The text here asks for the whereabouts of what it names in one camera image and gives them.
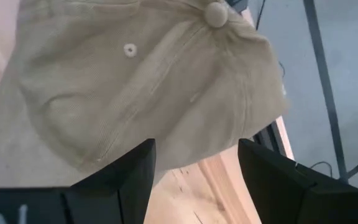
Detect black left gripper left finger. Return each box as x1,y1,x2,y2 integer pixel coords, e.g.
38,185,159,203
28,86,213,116
61,139,157,224

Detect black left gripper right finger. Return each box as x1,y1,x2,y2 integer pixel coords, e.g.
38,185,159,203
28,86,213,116
238,139,317,224

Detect beige cap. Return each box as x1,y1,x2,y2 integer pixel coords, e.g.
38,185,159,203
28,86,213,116
0,0,289,189

